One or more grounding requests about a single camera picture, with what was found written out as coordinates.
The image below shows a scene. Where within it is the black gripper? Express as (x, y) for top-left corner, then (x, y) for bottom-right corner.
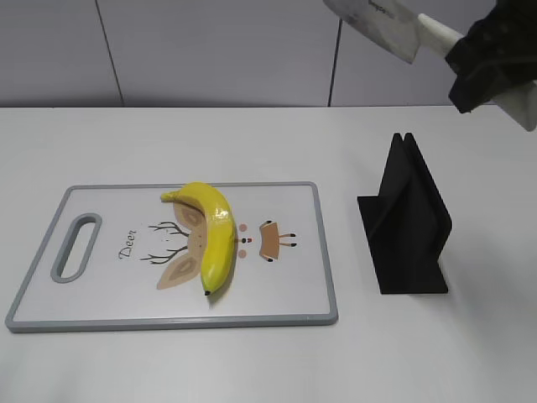
(445, 0), (536, 113)

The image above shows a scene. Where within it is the white-handled kitchen knife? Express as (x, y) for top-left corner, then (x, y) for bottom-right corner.
(322, 0), (537, 133)

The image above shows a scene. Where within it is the yellow plastic banana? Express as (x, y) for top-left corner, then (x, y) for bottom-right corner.
(160, 182), (237, 296)

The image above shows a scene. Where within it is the black knife stand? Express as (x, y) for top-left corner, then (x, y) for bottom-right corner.
(357, 133), (452, 295)

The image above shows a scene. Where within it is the white grey-rimmed cutting board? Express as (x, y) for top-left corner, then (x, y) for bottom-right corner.
(6, 181), (338, 332)

